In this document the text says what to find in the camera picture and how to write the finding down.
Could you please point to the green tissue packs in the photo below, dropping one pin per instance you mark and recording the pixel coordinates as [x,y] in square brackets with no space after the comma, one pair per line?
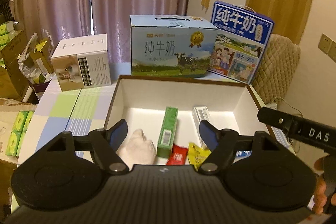
[18,132]

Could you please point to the white beige product box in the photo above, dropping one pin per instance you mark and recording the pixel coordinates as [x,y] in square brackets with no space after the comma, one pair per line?
[82,62]

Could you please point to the light blue milk carton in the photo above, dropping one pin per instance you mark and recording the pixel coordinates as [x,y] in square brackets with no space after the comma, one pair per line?
[171,45]

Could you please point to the blue white packet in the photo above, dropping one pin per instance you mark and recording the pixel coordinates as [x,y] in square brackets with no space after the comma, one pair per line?
[243,154]

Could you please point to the checkered table cloth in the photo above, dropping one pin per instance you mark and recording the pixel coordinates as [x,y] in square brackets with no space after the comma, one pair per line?
[78,111]

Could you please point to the green toothpaste box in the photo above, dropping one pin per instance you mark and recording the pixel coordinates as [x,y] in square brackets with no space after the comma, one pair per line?
[167,133]

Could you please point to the wall socket panel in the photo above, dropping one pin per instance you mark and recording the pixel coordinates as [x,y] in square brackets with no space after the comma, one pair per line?
[327,46]

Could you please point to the dark blue milk carton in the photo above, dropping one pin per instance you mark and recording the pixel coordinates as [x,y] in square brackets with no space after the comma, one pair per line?
[240,43]

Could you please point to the white medicine box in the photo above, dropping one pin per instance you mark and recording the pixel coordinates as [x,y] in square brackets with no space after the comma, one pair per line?
[200,113]

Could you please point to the red candy packet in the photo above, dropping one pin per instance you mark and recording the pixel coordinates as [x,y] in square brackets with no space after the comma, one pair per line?
[178,155]

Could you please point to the person's right hand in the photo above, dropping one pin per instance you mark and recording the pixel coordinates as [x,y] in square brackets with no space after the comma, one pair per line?
[320,197]

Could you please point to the yellow snack packet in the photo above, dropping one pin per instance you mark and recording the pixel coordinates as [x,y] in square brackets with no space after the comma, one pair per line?
[197,155]

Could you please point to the white sock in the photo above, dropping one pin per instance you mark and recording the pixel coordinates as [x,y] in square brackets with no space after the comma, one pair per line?
[138,150]

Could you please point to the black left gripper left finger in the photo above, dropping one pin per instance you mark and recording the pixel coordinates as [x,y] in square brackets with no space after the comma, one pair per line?
[105,144]

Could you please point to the cardboard boxes pile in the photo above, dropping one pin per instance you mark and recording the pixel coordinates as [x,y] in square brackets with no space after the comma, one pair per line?
[25,62]

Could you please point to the white power strip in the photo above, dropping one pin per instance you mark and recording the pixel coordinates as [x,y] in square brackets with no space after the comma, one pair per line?
[272,105]

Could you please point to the beige quilted chair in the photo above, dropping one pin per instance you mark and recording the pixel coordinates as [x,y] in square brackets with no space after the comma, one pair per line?
[276,69]

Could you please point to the brown white storage box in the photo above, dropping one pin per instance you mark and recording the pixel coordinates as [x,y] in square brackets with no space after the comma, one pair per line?
[142,102]

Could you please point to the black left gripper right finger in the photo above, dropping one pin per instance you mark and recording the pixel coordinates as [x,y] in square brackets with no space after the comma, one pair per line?
[221,143]

